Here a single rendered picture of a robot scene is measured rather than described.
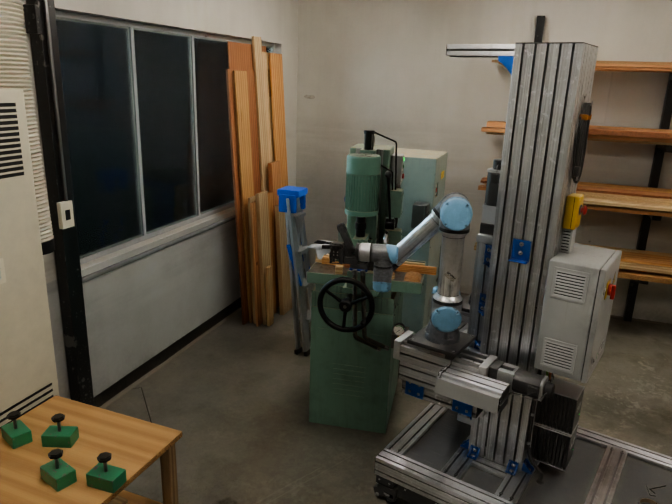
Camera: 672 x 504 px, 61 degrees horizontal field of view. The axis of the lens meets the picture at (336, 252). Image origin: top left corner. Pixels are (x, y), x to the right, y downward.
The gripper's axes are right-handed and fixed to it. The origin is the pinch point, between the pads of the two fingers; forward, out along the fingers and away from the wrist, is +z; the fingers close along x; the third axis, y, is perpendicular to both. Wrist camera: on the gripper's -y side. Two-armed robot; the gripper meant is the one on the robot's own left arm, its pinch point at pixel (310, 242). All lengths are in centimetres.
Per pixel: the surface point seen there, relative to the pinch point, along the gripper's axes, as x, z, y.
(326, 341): 69, 2, 63
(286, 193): 147, 46, -10
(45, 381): -7, 114, 69
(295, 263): 149, 38, 37
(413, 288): 62, -42, 29
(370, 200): 68, -17, -14
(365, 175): 65, -14, -27
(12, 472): -59, 90, 79
